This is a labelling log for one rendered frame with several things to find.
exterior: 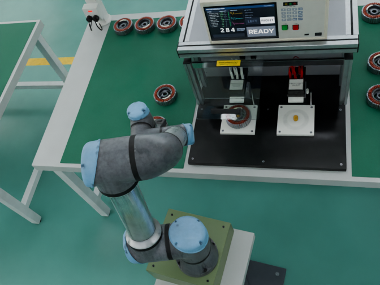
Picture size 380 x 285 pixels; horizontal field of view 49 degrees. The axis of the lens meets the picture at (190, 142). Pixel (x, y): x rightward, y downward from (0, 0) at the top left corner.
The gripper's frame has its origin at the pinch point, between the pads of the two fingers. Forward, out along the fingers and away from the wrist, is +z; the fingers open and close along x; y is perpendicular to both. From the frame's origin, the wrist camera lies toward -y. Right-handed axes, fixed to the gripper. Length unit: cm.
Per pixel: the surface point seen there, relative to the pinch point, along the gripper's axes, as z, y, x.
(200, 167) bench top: 9.5, 1.1, 13.5
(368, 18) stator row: 7, -80, 83
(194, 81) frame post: -9.8, -30.5, 9.8
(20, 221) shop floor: 84, 9, -124
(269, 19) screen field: -38, -35, 43
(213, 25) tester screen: -37, -35, 23
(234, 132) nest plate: 6.0, -15.1, 27.0
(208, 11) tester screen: -43, -35, 22
